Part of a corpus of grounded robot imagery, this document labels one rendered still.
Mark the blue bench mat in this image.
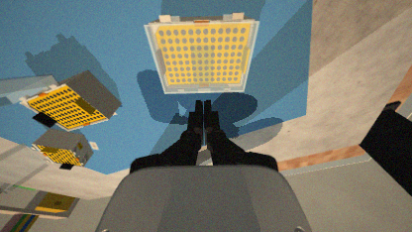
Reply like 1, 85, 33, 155
0, 0, 313, 174

